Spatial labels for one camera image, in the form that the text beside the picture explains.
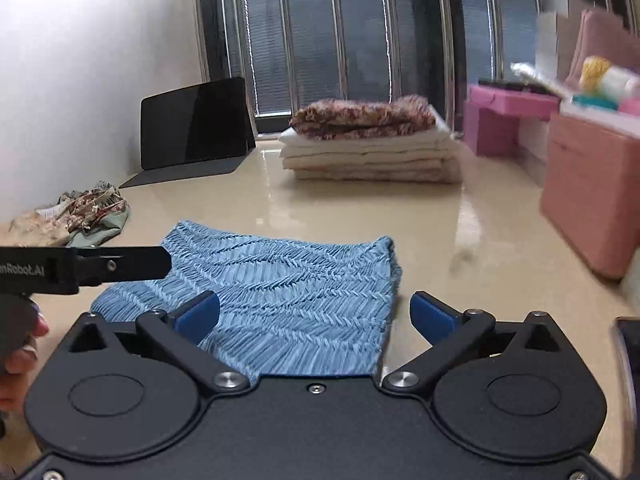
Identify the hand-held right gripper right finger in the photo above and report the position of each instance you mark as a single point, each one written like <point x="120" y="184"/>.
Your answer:
<point x="430" y="320"/>

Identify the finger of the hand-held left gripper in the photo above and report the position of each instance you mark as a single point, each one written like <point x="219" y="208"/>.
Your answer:
<point x="135" y="262"/>

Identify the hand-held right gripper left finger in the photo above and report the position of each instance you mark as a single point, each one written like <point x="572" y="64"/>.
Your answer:
<point x="197" y="317"/>

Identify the blue knit garment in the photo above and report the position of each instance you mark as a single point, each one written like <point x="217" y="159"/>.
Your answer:
<point x="300" y="285"/>

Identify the person's left hand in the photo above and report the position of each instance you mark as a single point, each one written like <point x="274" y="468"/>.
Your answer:
<point x="17" y="385"/>

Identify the beige floral garment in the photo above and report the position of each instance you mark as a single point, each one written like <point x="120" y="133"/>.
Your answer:
<point x="37" y="230"/>

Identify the black tablet with keyboard cover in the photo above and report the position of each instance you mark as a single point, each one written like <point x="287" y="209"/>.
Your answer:
<point x="195" y="120"/>

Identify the pale speckled folded garment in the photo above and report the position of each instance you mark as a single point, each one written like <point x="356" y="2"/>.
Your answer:
<point x="375" y="175"/>

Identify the cream folded garment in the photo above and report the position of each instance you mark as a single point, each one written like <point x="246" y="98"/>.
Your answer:
<point x="370" y="157"/>

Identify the white folded garment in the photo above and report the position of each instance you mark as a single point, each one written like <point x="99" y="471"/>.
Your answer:
<point x="400" y="140"/>

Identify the salmon pink storage box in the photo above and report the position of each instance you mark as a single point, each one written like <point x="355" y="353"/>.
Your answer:
<point x="590" y="195"/>

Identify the black smartphone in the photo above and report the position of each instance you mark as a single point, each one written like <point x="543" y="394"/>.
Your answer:
<point x="631" y="355"/>

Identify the dark floral folded garment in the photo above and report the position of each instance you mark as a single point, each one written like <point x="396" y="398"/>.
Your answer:
<point x="360" y="115"/>

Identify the pink flat box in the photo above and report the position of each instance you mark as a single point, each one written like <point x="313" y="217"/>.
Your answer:
<point x="515" y="102"/>

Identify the black flat book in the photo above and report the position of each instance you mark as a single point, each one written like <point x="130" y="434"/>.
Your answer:
<point x="500" y="84"/>

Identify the white flat lid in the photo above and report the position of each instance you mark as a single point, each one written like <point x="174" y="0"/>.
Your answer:
<point x="595" y="117"/>

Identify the patterned wrapped packet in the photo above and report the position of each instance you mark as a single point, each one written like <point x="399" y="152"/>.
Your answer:
<point x="535" y="76"/>

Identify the teal flat item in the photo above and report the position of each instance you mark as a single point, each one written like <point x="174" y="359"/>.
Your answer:
<point x="595" y="101"/>

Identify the window with grey blinds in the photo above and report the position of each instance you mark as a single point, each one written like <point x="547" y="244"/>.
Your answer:
<point x="310" y="35"/>

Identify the pink plastic tray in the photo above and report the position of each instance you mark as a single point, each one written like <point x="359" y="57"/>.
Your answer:
<point x="631" y="106"/>

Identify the yellow white plush toy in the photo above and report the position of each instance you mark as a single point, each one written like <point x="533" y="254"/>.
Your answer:
<point x="595" y="72"/>

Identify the stack of white boxes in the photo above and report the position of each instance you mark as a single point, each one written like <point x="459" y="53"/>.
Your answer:
<point x="547" y="45"/>

